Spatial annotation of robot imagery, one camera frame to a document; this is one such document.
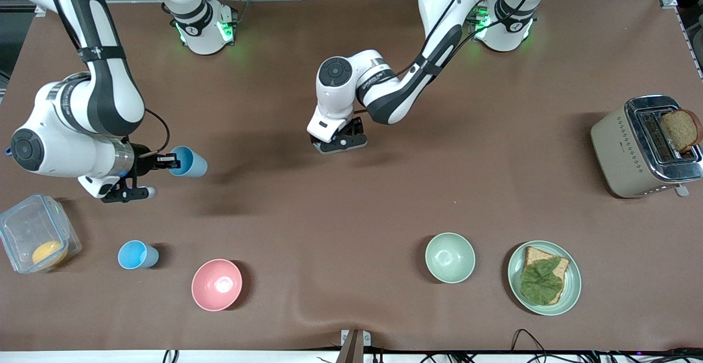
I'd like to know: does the beige and chrome toaster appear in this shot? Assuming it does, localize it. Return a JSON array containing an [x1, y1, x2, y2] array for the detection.
[[590, 95, 703, 199]]

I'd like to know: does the clear plastic food container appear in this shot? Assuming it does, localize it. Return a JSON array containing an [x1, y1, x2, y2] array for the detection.
[[0, 194, 83, 274]]

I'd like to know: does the metal table clamp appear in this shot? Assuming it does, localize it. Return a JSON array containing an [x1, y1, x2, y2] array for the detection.
[[341, 329, 372, 363]]

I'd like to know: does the brown toast slice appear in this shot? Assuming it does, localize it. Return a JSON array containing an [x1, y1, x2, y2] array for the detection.
[[659, 109, 703, 153]]

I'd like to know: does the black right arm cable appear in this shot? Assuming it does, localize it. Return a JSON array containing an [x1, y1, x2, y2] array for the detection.
[[144, 108, 171, 156]]

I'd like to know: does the brown bread slice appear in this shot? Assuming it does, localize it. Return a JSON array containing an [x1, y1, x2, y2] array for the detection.
[[522, 246, 571, 305]]

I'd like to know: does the pale green bowl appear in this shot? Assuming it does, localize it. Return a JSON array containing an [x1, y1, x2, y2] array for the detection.
[[425, 232, 476, 284]]

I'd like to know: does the blue plastic cup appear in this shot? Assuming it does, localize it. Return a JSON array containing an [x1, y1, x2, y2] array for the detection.
[[169, 146, 208, 178], [118, 241, 160, 270]]

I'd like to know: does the orange round food item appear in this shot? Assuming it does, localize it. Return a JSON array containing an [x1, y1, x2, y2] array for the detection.
[[32, 241, 68, 267]]

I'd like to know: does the black looped cable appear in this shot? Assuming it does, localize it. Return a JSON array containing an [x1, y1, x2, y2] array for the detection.
[[511, 328, 553, 354]]

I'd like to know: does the pale green plate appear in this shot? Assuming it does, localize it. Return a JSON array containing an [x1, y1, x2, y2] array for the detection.
[[507, 241, 582, 316]]

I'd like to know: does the green lettuce leaf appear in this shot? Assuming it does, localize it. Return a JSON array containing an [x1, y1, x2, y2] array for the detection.
[[520, 257, 565, 306]]

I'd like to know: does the pink bowl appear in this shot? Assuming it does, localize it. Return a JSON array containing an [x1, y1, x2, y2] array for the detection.
[[191, 259, 243, 312]]

